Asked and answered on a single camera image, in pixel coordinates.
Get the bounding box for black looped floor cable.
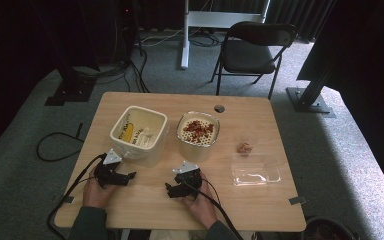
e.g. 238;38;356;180
35;122;85;163

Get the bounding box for grey tape piece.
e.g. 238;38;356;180
288;196;307;206

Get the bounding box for dark round bin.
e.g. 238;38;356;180
300;215;360;240

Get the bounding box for black folding chair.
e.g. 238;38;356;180
210;21;298;100

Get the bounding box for person's left hand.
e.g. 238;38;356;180
82;166;119;209

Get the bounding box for person's right hand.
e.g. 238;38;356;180
181;171;218;230

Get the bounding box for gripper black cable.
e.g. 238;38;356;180
46;153;108;240
176;178;245;240

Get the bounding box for person's light trousers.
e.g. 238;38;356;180
148;229;211;240

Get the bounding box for clear plastic clamshell box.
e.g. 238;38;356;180
230;153;282;187

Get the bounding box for printed plastic bag liner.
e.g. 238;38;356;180
112;108;170;168

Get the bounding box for dark computer tower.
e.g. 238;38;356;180
89;0;138;64

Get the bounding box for dark curtain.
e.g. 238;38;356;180
266;0;336;42

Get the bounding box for cream container with perforated strainer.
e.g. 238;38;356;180
175;110;221;164

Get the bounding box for square white bin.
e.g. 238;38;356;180
109;105;170;168

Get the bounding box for red food scraps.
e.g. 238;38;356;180
182;119;215;140

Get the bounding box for white desk frame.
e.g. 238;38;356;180
179;0;272;70

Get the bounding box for black metal stand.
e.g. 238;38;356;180
285;49;337;118
29;0;97;107

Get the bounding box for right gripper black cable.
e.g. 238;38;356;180
176;178;245;240

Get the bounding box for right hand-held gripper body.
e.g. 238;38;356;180
172;161;204;193

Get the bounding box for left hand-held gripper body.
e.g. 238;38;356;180
94;148;131;188

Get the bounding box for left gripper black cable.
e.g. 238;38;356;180
46;153;108;240

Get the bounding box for bundle of black floor cables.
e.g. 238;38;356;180
73;46;151;94

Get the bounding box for white floor cable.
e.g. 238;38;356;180
135;27;186;48

